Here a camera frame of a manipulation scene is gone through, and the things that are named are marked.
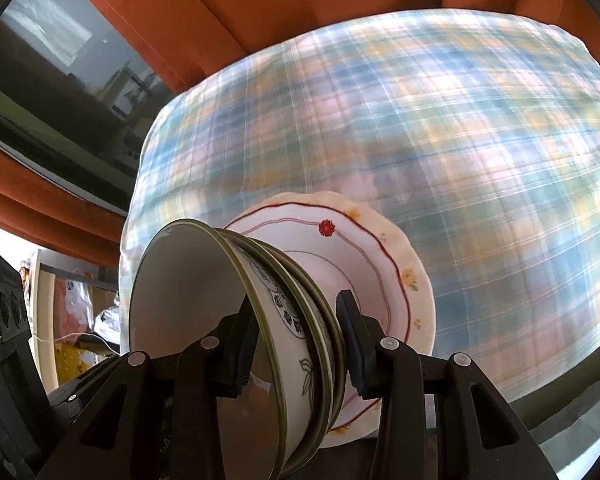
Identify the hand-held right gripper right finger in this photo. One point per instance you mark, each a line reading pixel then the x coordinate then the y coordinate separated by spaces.
pixel 354 350

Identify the yellow packet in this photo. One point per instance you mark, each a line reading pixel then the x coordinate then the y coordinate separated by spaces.
pixel 72 360

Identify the white bowl blue floral print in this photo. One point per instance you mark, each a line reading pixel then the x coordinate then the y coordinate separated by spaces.
pixel 330 310
pixel 314 320
pixel 180 310

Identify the wooden shelf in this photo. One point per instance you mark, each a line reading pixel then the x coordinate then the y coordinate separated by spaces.
pixel 44 320

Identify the small red floral plate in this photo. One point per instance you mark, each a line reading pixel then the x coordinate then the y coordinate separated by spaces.
pixel 330 255

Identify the white plastic bag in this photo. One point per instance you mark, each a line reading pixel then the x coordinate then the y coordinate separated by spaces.
pixel 77 300

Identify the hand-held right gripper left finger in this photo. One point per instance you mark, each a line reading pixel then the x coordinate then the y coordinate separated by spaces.
pixel 240 360

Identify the large round yellow floral plate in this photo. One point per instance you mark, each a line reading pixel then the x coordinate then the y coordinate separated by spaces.
pixel 416 305

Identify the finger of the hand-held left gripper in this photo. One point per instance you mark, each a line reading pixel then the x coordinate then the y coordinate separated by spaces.
pixel 87 385

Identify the dark glass window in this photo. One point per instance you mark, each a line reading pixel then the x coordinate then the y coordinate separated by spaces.
pixel 55 85

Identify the plaid tablecloth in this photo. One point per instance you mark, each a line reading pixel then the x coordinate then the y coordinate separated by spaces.
pixel 430 135

